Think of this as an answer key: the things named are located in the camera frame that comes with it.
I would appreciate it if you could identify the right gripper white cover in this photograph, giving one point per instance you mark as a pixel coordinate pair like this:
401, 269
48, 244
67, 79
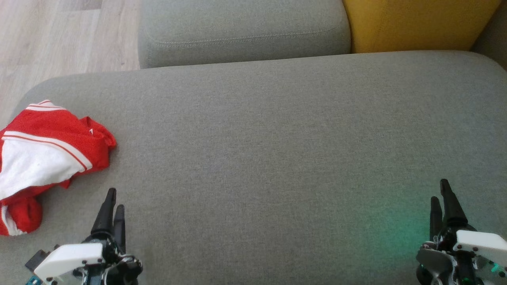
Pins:
479, 241

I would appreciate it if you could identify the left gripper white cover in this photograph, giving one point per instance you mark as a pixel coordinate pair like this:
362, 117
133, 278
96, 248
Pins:
71, 257

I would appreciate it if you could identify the red and white shirt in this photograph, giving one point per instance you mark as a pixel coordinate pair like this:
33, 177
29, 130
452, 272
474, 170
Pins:
59, 126

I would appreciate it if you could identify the grey and yellow sofa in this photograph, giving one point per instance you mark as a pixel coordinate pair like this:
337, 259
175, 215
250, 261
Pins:
257, 158

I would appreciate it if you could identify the yellow sofa back cushion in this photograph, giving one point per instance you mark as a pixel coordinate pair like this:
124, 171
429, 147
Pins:
416, 23

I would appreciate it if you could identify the small grey sofa seat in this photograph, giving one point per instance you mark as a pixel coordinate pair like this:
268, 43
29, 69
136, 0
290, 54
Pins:
237, 27

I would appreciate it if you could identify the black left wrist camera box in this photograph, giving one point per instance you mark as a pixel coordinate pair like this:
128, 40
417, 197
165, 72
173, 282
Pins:
36, 259

